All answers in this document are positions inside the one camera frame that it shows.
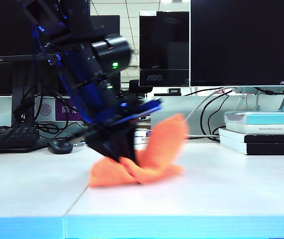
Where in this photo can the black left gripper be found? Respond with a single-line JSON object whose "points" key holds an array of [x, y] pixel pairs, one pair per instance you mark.
{"points": [[112, 124]]}

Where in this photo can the orange microfibre rag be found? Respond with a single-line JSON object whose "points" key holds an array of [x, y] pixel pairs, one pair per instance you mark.
{"points": [[167, 139]]}

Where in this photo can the blue and white box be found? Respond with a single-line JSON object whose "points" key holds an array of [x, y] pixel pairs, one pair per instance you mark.
{"points": [[142, 140]]}

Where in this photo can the black computer mouse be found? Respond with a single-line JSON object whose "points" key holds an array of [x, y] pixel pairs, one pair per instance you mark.
{"points": [[61, 147]]}

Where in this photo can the black office chair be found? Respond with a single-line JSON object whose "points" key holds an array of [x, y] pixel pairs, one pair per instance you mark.
{"points": [[135, 87]]}

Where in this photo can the small black device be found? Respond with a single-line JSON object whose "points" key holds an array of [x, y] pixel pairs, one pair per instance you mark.
{"points": [[175, 91]]}

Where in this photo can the purple name sign holder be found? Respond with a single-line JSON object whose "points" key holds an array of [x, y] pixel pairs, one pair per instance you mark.
{"points": [[46, 109]]}

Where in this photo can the grey desk partition panel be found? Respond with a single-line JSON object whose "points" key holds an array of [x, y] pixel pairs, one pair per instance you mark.
{"points": [[206, 104]]}

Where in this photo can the small black AOC monitor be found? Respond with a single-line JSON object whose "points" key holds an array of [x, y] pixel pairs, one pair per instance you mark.
{"points": [[164, 44]]}

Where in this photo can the black keyboard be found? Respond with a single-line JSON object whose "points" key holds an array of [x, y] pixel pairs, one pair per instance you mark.
{"points": [[2, 139]]}

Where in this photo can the white book with printed spine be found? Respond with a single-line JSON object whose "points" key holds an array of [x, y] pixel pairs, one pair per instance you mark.
{"points": [[244, 129]]}

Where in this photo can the black book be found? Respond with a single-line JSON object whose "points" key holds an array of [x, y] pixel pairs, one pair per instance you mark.
{"points": [[271, 138], [271, 149]]}

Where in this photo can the teal covered book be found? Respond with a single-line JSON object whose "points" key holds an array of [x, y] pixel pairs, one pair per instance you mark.
{"points": [[271, 119]]}

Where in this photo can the black monitor with stand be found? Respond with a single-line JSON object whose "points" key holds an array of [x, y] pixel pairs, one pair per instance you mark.
{"points": [[2, 30]]}

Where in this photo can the large AOC monitor white stand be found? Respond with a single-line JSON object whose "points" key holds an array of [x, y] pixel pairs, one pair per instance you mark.
{"points": [[244, 37]]}

